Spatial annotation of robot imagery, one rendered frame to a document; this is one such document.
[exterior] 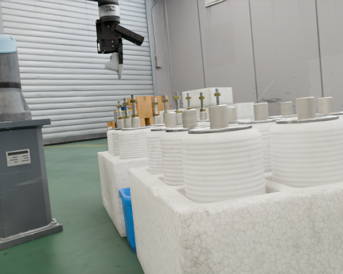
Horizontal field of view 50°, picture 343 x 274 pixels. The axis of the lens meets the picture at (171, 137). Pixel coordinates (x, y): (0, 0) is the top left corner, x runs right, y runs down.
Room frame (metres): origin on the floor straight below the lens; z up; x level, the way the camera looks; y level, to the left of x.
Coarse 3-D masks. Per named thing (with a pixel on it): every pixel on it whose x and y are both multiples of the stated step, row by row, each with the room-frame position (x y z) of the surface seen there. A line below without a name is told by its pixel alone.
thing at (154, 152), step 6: (150, 132) 0.65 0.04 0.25; (156, 132) 0.63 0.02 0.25; (162, 132) 0.63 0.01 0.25; (150, 138) 0.64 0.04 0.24; (156, 138) 0.63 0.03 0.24; (150, 144) 0.64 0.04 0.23; (156, 144) 0.63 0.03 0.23; (150, 150) 0.64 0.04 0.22; (156, 150) 0.63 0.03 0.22; (150, 156) 0.64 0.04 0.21; (156, 156) 0.63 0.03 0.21; (150, 162) 0.64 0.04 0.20; (156, 162) 0.63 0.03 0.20; (150, 168) 0.65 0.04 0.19; (156, 168) 0.63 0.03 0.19; (162, 168) 0.62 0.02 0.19; (156, 174) 0.63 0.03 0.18
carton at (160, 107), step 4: (152, 96) 5.26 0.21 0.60; (156, 96) 5.23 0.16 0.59; (160, 96) 5.28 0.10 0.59; (152, 100) 5.27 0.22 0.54; (156, 100) 5.22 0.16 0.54; (160, 100) 5.27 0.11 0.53; (160, 104) 5.26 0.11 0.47; (168, 104) 5.37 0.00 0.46; (152, 108) 5.28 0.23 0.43; (160, 108) 5.26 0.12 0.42; (168, 108) 5.37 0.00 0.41; (152, 112) 5.29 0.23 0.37; (152, 116) 5.29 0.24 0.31
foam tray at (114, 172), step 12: (108, 156) 1.03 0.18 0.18; (108, 168) 0.96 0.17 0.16; (120, 168) 0.86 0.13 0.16; (108, 180) 0.99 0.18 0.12; (120, 180) 0.86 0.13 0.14; (108, 192) 1.02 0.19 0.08; (108, 204) 1.05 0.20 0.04; (120, 204) 0.86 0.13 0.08; (120, 216) 0.86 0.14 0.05; (120, 228) 0.86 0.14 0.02
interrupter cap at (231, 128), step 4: (240, 124) 0.46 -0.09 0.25; (244, 124) 0.45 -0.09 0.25; (248, 124) 0.43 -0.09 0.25; (200, 128) 0.46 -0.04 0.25; (204, 128) 0.47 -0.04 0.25; (208, 128) 0.46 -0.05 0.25; (220, 128) 0.40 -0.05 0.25; (224, 128) 0.40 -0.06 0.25; (228, 128) 0.40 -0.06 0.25; (232, 128) 0.40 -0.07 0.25; (236, 128) 0.40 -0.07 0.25; (240, 128) 0.40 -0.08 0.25; (244, 128) 0.41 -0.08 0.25; (248, 128) 0.41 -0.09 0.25; (188, 132) 0.43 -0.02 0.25; (192, 132) 0.42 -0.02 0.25; (196, 132) 0.41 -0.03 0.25; (200, 132) 0.41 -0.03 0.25; (204, 132) 0.41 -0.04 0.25; (208, 132) 0.40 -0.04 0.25; (212, 132) 0.40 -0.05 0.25; (216, 132) 0.40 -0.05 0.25
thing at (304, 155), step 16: (272, 128) 0.46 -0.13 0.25; (288, 128) 0.43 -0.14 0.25; (304, 128) 0.42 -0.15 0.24; (320, 128) 0.42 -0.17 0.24; (336, 128) 0.42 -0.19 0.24; (272, 144) 0.46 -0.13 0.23; (288, 144) 0.43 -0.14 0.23; (304, 144) 0.42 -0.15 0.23; (320, 144) 0.42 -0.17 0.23; (336, 144) 0.42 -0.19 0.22; (272, 160) 0.47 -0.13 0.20; (288, 160) 0.43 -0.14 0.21; (304, 160) 0.42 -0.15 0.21; (320, 160) 0.42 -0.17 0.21; (336, 160) 0.42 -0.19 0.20; (272, 176) 0.47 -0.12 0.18; (288, 176) 0.44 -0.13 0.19; (304, 176) 0.42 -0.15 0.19; (320, 176) 0.42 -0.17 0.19; (336, 176) 0.42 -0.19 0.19
